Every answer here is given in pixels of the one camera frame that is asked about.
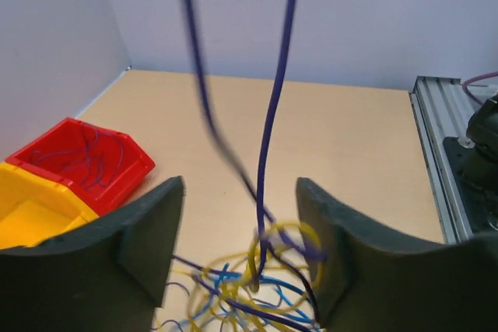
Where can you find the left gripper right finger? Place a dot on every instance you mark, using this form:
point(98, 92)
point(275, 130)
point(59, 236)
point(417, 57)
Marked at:
point(376, 278)

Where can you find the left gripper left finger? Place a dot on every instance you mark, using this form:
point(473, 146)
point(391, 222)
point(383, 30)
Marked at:
point(107, 275)

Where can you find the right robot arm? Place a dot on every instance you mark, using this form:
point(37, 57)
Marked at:
point(484, 145)

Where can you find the yellow plastic bin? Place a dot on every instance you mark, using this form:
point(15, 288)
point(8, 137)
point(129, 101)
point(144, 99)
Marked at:
point(34, 209)

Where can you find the red plastic bin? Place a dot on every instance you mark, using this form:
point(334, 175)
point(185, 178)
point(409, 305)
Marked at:
point(100, 166)

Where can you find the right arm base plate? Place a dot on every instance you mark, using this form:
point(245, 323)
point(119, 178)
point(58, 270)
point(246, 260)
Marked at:
point(479, 205)

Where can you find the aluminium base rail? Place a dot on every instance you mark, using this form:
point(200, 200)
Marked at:
point(442, 109)

